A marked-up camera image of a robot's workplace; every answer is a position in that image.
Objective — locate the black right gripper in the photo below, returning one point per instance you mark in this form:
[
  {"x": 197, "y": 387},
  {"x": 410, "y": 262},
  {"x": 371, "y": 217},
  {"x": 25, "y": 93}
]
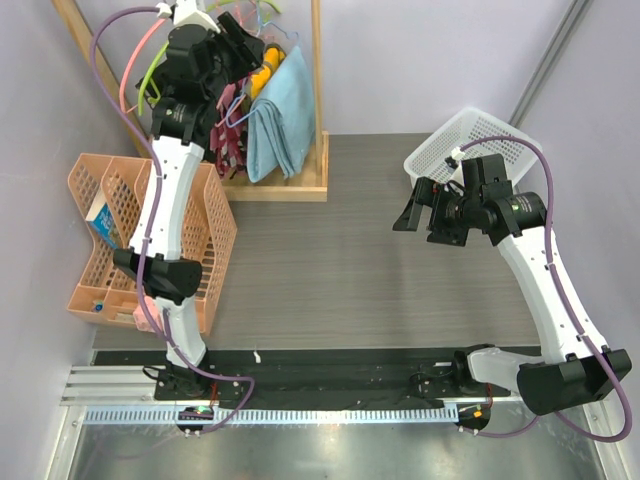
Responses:
[{"x": 432, "y": 193}]

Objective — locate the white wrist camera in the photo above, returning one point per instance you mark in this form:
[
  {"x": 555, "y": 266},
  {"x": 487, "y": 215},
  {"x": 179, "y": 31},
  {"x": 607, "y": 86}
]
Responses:
[
  {"x": 187, "y": 12},
  {"x": 454, "y": 159}
]

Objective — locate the white slotted cable duct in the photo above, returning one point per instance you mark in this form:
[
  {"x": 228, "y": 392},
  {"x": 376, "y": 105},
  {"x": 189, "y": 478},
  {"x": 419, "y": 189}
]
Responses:
[{"x": 200, "y": 416}]

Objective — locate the green plastic hanger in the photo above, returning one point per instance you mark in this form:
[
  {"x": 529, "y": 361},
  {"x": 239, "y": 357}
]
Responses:
[{"x": 148, "y": 91}]

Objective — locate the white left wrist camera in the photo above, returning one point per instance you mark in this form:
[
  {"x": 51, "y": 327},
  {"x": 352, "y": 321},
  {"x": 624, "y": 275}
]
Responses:
[{"x": 187, "y": 12}]

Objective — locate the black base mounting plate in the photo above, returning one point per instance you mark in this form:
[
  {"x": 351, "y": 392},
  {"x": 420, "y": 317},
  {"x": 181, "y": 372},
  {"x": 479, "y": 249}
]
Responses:
[{"x": 311, "y": 379}]

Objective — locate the yellow camouflage trousers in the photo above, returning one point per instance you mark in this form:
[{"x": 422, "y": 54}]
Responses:
[{"x": 272, "y": 59}]

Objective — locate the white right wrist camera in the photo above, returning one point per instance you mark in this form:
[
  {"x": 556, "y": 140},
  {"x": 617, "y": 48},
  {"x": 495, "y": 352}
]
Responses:
[{"x": 454, "y": 159}]

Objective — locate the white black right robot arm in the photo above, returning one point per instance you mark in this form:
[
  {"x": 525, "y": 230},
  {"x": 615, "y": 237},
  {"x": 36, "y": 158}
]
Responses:
[{"x": 576, "y": 365}]

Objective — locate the blue white book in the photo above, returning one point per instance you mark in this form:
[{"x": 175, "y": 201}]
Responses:
[{"x": 102, "y": 222}]

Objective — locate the light blue wire hanger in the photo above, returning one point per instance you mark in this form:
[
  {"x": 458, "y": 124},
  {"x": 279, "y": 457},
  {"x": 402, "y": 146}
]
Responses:
[{"x": 279, "y": 91}]

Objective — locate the pink camouflage trousers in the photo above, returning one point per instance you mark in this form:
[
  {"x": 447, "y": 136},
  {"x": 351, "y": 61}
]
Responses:
[{"x": 228, "y": 144}]

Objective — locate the orange plastic file organizer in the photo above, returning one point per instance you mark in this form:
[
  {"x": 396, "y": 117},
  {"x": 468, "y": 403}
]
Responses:
[{"x": 106, "y": 296}]

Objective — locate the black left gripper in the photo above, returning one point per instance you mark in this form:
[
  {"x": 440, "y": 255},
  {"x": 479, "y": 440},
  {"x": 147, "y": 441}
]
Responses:
[{"x": 247, "y": 53}]

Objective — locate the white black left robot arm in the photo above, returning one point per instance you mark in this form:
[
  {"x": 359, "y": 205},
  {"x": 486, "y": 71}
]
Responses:
[{"x": 200, "y": 63}]

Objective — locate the white plastic mesh basket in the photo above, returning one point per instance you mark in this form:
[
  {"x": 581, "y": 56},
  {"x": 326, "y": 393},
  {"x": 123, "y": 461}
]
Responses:
[{"x": 468, "y": 125}]

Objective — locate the aluminium rail profile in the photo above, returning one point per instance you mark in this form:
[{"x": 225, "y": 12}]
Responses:
[{"x": 107, "y": 385}]

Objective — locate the pink cube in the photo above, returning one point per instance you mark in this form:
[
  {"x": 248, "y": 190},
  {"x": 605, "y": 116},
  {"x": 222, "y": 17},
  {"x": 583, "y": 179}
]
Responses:
[{"x": 141, "y": 321}]

